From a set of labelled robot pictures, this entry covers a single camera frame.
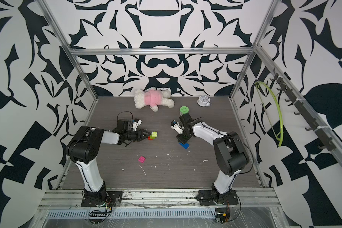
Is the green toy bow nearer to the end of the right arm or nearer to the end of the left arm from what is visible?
the end of the right arm

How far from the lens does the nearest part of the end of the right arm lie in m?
0.70

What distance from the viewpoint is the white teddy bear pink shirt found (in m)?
1.10

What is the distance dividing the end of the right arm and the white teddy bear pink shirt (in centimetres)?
35
